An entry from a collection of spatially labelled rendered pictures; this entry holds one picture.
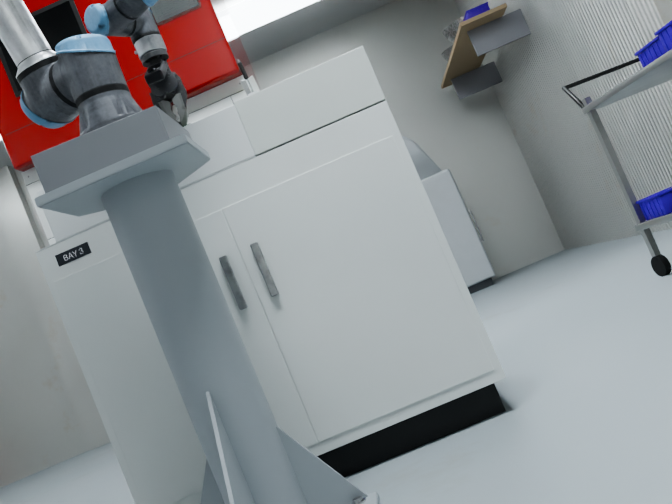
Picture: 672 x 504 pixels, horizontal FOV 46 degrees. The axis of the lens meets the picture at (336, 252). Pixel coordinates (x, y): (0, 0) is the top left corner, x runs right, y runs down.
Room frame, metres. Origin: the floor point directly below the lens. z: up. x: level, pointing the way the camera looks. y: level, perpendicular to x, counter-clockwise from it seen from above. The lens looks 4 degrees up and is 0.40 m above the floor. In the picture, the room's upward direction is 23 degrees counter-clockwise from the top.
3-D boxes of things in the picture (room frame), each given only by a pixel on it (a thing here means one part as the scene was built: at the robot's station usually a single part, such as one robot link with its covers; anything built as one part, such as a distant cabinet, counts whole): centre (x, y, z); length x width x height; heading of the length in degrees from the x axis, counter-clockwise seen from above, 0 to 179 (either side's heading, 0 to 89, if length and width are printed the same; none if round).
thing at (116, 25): (1.92, 0.28, 1.27); 0.11 x 0.11 x 0.08; 54
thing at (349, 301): (2.25, 0.21, 0.41); 0.96 x 0.64 x 0.82; 87
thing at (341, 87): (2.25, -0.10, 0.89); 0.62 x 0.35 x 0.14; 177
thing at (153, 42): (2.01, 0.24, 1.20); 0.08 x 0.08 x 0.05
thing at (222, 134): (2.00, 0.36, 0.89); 0.55 x 0.09 x 0.14; 87
